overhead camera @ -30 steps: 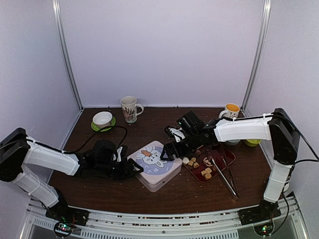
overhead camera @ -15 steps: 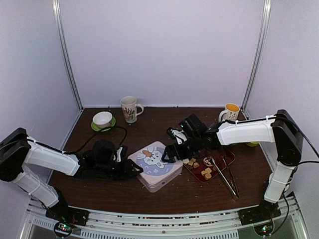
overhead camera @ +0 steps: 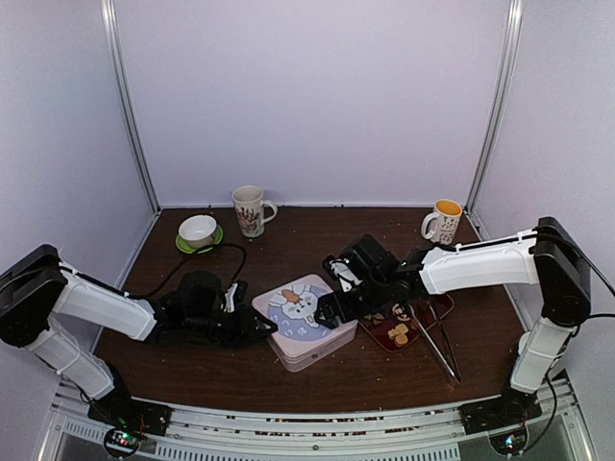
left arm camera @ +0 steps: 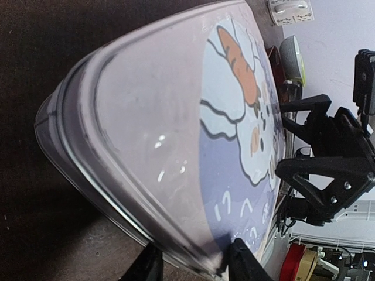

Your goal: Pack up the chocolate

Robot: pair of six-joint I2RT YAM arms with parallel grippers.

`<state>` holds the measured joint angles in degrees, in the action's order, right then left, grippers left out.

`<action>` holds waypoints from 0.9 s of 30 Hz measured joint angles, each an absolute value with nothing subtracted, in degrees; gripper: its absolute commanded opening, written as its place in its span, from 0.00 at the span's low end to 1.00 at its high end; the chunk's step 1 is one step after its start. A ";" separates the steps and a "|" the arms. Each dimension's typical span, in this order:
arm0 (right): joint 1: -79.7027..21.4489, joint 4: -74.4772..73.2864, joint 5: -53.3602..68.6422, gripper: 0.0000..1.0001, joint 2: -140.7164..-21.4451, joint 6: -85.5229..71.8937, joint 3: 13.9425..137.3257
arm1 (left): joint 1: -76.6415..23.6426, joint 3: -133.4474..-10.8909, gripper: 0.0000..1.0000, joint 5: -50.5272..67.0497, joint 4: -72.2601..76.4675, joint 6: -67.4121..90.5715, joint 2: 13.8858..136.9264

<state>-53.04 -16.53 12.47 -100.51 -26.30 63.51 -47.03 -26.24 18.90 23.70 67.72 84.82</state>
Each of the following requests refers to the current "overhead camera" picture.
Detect tall coral print mug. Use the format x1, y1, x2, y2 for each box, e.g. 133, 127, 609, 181
232, 185, 278, 238

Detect green saucer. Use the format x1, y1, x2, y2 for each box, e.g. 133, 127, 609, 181
175, 225, 224, 255

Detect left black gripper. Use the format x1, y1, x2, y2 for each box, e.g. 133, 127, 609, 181
186, 303, 278, 350

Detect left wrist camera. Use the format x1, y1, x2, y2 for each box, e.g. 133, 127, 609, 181
223, 279, 249, 313

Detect bunny print tin lid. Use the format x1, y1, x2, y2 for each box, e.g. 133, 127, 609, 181
252, 274, 332, 328

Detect yellow interior mug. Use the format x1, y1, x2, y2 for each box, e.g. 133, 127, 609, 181
420, 199, 463, 245

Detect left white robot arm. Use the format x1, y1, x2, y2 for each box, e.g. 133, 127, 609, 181
1, 244, 278, 426

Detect front metal rail base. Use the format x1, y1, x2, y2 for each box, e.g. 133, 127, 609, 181
35, 392, 598, 460

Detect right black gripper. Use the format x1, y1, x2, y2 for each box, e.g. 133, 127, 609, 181
312, 277, 388, 332

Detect right aluminium frame post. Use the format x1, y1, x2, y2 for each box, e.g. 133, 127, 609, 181
465, 0, 524, 216

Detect red chocolate tray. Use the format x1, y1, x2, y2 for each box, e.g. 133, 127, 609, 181
359, 295, 455, 353

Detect white bowl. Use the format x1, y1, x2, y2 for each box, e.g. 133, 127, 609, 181
179, 215, 217, 247

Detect tan fluted round chocolate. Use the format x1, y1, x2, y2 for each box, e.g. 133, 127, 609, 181
393, 334, 408, 348

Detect white bowl off table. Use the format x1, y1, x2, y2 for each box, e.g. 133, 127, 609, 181
516, 334, 528, 358

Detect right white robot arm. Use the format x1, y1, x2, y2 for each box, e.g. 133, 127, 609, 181
314, 216, 592, 425

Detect metal tongs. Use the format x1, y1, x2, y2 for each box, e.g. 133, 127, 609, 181
406, 301, 462, 387

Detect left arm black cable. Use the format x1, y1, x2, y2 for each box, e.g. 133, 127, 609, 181
122, 242, 249, 299

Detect white divided tin box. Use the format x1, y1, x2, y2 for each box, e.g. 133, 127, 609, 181
267, 321, 357, 373

